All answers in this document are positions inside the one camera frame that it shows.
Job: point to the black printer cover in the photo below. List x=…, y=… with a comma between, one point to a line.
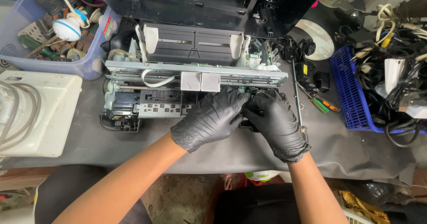
x=206, y=4

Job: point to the dismantled printer mechanism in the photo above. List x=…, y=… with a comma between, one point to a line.
x=186, y=80

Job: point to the long metal screwdriver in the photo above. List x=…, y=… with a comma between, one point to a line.
x=298, y=97

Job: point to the pile of black plastic parts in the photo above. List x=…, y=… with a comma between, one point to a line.
x=305, y=62

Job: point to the white round plate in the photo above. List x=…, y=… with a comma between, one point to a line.
x=317, y=39

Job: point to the grey table mat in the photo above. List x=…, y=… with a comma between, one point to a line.
x=333, y=144

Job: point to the white appliance housing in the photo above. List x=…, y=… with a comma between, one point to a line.
x=36, y=112

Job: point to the white green round object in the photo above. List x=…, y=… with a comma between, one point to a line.
x=262, y=175

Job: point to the person's left hand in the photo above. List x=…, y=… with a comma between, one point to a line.
x=208, y=119

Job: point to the person's right hand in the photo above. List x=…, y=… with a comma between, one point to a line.
x=278, y=127

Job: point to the clear plastic bin of parts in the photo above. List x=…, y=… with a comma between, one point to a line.
x=56, y=27

